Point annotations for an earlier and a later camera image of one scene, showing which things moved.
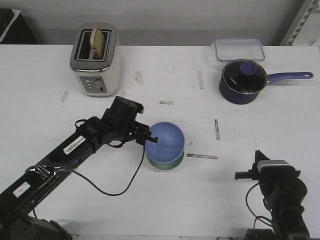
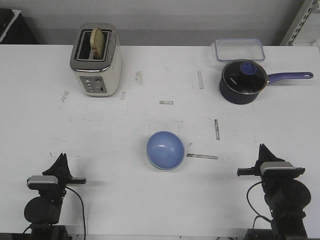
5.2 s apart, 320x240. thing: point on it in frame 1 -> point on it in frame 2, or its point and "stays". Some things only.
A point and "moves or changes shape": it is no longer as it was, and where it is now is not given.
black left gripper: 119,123 -> 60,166
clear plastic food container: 230,49 stays
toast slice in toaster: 97,43 stays
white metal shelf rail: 308,7 stays
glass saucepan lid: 244,76 stays
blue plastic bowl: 170,142 moves or changes shape
